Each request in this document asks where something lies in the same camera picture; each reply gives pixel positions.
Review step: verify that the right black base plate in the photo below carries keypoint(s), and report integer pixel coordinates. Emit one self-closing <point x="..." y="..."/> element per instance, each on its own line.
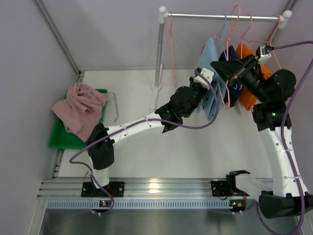
<point x="223" y="188"/>

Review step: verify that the pink trousers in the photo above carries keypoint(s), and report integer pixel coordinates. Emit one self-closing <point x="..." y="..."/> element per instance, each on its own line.
<point x="81" y="110"/>

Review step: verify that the aluminium mounting rail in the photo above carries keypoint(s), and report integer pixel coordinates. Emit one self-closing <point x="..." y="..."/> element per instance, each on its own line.
<point x="134" y="188"/>

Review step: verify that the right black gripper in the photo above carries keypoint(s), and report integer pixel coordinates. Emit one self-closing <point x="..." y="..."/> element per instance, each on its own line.
<point x="242" y="70"/>

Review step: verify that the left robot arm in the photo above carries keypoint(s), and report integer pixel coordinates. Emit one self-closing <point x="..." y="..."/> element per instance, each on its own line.
<point x="105" y="140"/>

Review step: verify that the pink hanger of orange trousers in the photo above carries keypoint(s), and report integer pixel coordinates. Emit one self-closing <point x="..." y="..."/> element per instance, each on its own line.
<point x="242" y="35"/>

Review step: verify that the bright orange trousers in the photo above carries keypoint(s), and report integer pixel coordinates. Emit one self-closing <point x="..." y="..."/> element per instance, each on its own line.
<point x="247" y="99"/>

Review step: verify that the light blue trousers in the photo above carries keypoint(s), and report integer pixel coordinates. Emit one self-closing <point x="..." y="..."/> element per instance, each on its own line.
<point x="212" y="99"/>

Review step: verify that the green plastic bin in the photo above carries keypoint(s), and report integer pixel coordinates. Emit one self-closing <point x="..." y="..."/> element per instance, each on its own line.
<point x="61" y="139"/>

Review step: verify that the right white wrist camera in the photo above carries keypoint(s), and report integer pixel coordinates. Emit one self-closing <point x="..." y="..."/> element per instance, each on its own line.
<point x="263" y="53"/>

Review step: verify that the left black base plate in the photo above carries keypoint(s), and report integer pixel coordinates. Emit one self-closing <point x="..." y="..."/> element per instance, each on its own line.
<point x="115" y="189"/>

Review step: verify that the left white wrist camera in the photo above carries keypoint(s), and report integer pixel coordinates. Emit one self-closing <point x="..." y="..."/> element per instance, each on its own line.
<point x="203" y="76"/>

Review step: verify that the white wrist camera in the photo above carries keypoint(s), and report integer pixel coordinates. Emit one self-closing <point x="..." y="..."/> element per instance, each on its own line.
<point x="203" y="76"/>
<point x="263" y="53"/>

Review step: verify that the slotted grey cable duct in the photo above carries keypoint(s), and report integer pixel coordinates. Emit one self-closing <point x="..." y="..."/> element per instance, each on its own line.
<point x="122" y="204"/>

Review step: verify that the white metal clothes rack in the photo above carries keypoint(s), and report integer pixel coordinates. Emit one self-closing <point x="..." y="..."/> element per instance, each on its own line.
<point x="281" y="21"/>

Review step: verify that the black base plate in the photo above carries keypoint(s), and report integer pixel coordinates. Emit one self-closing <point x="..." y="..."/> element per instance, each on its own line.
<point x="115" y="189"/>
<point x="223" y="188"/>

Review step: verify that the pink hanger of blue trousers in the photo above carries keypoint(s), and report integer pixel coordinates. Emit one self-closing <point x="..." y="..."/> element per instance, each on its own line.
<point x="221" y="85"/>

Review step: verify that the navy blue trousers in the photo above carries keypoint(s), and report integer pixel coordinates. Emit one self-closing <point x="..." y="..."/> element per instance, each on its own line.
<point x="231" y="56"/>

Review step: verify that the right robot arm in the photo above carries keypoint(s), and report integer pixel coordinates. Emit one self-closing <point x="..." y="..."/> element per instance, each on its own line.
<point x="288" y="195"/>

